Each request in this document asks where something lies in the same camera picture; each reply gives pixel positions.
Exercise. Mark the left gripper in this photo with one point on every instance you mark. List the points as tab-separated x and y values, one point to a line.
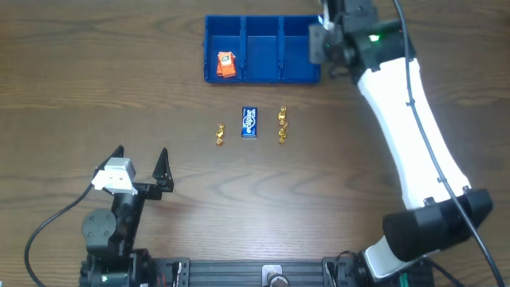
149	191

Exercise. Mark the orange candy box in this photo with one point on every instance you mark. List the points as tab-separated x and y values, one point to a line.
218	71
227	61

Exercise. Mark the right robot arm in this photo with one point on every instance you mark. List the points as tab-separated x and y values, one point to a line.
402	119

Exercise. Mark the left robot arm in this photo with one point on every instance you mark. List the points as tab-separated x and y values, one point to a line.
99	229

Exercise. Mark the gold wrapped candy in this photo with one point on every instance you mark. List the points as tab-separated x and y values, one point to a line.
283	133
220	134
282	115

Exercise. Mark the blue candy pack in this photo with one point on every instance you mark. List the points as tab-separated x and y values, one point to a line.
249	122

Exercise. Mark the blue tray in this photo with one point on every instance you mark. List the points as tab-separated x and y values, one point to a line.
261	52

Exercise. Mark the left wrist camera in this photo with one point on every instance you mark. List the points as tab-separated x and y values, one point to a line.
115	175

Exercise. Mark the mounting rail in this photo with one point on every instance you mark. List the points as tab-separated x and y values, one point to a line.
231	273

